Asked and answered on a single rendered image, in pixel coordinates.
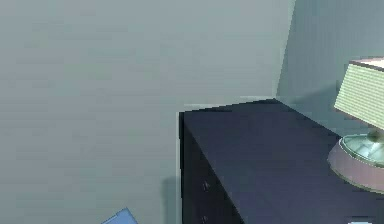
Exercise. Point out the black chest of drawers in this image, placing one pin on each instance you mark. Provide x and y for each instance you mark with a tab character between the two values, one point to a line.
266	160

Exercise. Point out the blue flat object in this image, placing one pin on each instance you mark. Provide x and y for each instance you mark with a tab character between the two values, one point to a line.
121	218

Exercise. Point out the table lamp with pale shade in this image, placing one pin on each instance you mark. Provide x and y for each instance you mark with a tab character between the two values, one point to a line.
361	146

